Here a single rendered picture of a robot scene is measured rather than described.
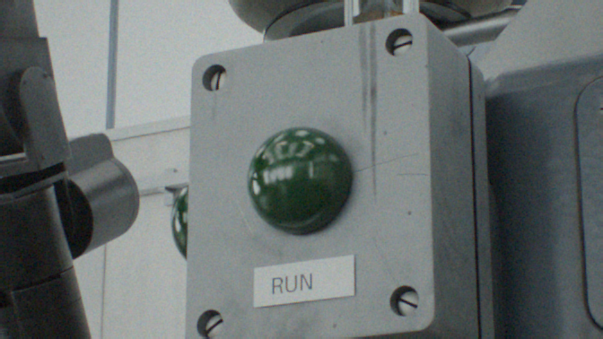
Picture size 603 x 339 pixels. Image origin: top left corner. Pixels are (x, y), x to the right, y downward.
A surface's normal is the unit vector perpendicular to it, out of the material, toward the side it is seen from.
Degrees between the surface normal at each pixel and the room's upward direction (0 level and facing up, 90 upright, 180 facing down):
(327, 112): 90
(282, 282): 90
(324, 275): 90
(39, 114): 90
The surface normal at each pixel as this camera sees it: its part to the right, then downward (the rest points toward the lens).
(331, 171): 0.45, -0.20
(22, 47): 0.90, -0.14
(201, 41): -0.44, -0.29
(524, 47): -0.98, -0.07
